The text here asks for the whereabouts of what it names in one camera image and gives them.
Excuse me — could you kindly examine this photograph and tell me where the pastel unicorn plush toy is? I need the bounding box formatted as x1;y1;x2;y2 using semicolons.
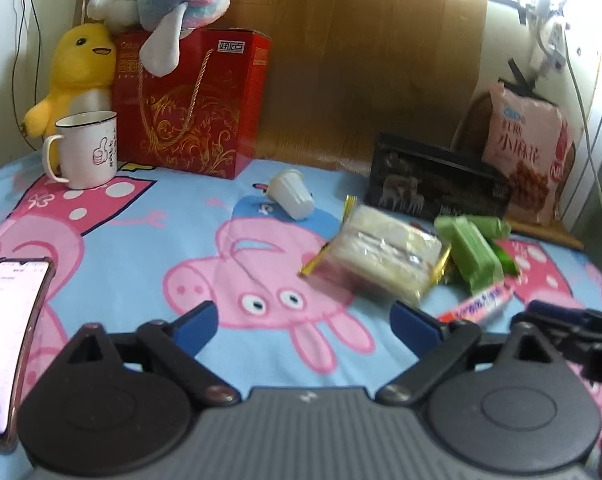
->
86;0;230;77

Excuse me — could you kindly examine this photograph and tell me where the red gift box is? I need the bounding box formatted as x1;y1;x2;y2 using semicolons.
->
112;28;272;179

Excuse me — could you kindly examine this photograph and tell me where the green foil snack packet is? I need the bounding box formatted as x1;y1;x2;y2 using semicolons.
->
488;240;520;278

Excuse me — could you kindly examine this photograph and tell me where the white enamel mug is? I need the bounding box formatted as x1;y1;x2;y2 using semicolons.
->
42;110;118;191

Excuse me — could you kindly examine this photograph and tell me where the light green snack packet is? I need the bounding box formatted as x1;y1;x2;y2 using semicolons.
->
434;214;511;294

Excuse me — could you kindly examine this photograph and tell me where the smartphone with pink case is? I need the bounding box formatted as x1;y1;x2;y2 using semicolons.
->
0;258;54;452

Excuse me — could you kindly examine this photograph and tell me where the pink white candy bar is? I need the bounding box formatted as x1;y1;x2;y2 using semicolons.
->
436;283;514;325

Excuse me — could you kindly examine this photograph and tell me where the yellow duck plush toy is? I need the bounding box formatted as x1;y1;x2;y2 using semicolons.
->
23;23;116;139

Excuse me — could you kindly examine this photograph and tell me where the black sheep-print tin box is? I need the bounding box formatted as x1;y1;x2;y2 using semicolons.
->
365;132;512;221

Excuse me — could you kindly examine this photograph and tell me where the clear sandwich cake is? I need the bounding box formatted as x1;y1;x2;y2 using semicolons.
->
300;195;450;308

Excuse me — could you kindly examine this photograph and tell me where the white charging cable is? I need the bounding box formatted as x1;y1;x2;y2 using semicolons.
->
560;8;602;281

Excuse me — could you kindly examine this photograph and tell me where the pink fried-twist snack bag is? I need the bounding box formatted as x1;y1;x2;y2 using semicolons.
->
482;84;573;226

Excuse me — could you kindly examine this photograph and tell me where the white wall power adapter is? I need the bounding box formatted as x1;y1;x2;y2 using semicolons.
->
530;0;566;77

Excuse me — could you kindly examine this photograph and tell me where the white jelly cup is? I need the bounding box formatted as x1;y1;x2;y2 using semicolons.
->
266;169;315;221

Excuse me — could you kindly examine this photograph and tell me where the black wall cable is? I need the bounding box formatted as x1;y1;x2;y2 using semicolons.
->
10;0;45;152

